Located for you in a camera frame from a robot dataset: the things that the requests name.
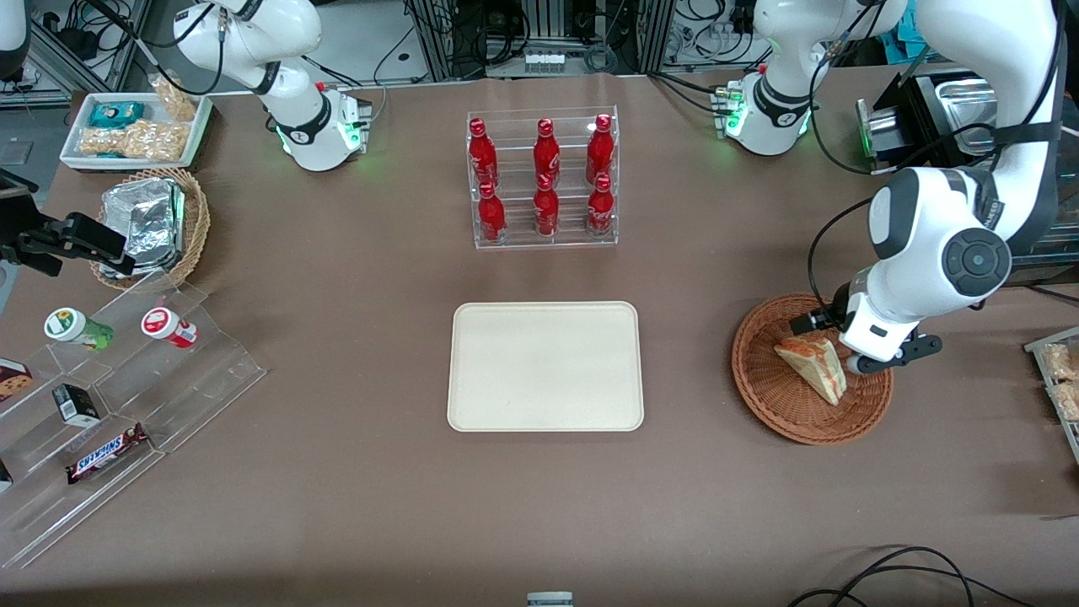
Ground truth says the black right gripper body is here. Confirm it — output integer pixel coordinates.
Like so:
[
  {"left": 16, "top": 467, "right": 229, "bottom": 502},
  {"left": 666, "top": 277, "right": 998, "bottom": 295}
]
[{"left": 0, "top": 223, "right": 67, "bottom": 277}]

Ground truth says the triangular sandwich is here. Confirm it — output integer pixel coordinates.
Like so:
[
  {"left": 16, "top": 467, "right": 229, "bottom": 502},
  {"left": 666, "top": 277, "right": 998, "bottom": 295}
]
[{"left": 774, "top": 331, "right": 849, "bottom": 407}]

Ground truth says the round brown wicker basket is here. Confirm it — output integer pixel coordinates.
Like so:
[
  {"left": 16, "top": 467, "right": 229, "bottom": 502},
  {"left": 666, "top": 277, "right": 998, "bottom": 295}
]
[{"left": 731, "top": 292, "right": 894, "bottom": 446}]

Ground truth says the white rectangular snack tray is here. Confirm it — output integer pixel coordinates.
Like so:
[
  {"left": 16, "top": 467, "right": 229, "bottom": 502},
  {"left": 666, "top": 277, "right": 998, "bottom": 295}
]
[{"left": 59, "top": 91, "right": 214, "bottom": 172}]

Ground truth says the light wicker basket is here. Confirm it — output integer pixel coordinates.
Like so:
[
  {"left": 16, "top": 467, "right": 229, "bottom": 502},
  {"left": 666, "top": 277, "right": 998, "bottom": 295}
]
[{"left": 91, "top": 167, "right": 212, "bottom": 292}]

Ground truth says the beige plastic tray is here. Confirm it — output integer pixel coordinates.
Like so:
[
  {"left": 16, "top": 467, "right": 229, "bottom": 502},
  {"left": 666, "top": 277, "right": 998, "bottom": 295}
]
[{"left": 447, "top": 301, "right": 646, "bottom": 433}]

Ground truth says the green lidded cup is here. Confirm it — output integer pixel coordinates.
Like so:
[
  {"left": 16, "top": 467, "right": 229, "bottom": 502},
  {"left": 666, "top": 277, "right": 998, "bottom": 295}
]
[{"left": 44, "top": 307, "right": 115, "bottom": 352}]

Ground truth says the foil wrapped package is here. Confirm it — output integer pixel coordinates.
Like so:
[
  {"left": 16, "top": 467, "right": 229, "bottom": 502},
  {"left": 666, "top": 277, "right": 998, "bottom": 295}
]
[{"left": 99, "top": 177, "right": 186, "bottom": 279}]

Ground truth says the brown cookie box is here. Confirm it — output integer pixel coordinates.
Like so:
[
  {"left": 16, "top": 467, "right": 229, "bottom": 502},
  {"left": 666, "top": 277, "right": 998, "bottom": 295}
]
[{"left": 0, "top": 357, "right": 35, "bottom": 404}]

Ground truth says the large clear peanut bag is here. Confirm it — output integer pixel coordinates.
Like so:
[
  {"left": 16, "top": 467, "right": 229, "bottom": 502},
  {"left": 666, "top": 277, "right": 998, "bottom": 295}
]
[{"left": 78, "top": 120, "right": 191, "bottom": 162}]

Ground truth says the red lidded cup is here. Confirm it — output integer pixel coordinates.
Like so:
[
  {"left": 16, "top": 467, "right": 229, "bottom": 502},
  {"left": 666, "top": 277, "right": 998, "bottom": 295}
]
[{"left": 141, "top": 307, "right": 200, "bottom": 349}]

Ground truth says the teal snack packet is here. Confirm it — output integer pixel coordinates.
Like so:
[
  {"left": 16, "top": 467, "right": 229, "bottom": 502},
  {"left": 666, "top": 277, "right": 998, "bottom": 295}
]
[{"left": 87, "top": 101, "right": 146, "bottom": 129}]

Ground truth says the small black carton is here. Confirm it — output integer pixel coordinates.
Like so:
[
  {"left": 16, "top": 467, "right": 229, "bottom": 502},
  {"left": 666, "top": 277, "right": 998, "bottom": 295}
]
[{"left": 52, "top": 384, "right": 102, "bottom": 427}]

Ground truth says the silver cylinder with green light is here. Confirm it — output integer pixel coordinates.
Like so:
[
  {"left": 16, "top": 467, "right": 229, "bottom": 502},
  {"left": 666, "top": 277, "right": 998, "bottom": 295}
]
[{"left": 856, "top": 99, "right": 900, "bottom": 175}]

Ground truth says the black food warmer appliance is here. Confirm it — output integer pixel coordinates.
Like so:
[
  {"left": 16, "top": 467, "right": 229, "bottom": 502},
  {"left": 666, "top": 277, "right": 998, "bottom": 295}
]
[{"left": 872, "top": 67, "right": 1079, "bottom": 287}]

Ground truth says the small clear peanut bag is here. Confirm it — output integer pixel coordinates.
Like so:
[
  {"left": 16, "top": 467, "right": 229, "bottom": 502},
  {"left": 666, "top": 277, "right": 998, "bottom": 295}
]
[{"left": 150, "top": 74, "right": 200, "bottom": 124}]

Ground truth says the clear acrylic stepped display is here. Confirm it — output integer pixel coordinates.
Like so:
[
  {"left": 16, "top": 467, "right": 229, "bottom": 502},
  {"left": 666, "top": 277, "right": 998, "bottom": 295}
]
[{"left": 0, "top": 271, "right": 269, "bottom": 570}]

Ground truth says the snickers chocolate bar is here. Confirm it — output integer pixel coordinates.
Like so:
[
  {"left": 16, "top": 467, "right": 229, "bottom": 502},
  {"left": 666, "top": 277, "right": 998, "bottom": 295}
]
[{"left": 66, "top": 423, "right": 151, "bottom": 486}]

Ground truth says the metal warmer pan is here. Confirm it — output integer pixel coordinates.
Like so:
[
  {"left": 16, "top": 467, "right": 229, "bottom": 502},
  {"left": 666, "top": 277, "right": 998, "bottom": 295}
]
[{"left": 927, "top": 76, "right": 1006, "bottom": 158}]

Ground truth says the red cola bottle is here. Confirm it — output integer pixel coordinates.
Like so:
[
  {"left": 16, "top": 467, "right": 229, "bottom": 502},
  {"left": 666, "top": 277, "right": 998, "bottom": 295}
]
[
  {"left": 534, "top": 175, "right": 561, "bottom": 239},
  {"left": 588, "top": 173, "right": 615, "bottom": 239},
  {"left": 586, "top": 114, "right": 615, "bottom": 185},
  {"left": 533, "top": 118, "right": 561, "bottom": 188},
  {"left": 478, "top": 181, "right": 507, "bottom": 245},
  {"left": 469, "top": 118, "right": 498, "bottom": 188}
]

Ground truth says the clear acrylic bottle rack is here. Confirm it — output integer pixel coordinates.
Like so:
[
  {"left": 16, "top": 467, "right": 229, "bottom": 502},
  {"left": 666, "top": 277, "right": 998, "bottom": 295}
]
[{"left": 466, "top": 105, "right": 620, "bottom": 250}]

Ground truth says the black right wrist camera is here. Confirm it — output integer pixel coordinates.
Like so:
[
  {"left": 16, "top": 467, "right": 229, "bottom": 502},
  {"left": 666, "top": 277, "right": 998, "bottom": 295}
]
[{"left": 57, "top": 212, "right": 136, "bottom": 276}]

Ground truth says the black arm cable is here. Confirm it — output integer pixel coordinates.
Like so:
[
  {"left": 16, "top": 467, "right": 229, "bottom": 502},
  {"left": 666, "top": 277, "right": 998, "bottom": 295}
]
[{"left": 808, "top": 196, "right": 878, "bottom": 314}]

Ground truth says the black floor cable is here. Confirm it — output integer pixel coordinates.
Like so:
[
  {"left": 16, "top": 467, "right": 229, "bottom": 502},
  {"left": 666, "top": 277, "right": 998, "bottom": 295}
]
[{"left": 788, "top": 546, "right": 1038, "bottom": 607}]

